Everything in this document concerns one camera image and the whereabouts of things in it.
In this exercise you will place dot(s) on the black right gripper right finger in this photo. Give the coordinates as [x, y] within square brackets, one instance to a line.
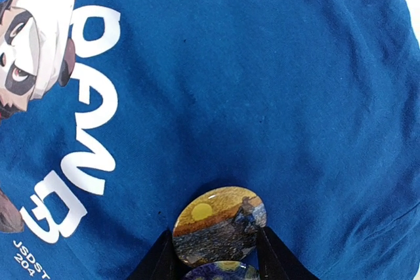
[276, 261]

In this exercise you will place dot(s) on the blue printed t-shirt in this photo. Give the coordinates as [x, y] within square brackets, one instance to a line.
[116, 114]

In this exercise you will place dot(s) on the starry night round brooch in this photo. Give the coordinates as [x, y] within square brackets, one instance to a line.
[223, 270]

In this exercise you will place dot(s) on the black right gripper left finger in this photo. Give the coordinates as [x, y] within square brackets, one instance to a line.
[160, 262]

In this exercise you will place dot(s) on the sunset painting round brooch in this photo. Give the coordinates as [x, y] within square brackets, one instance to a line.
[221, 224]

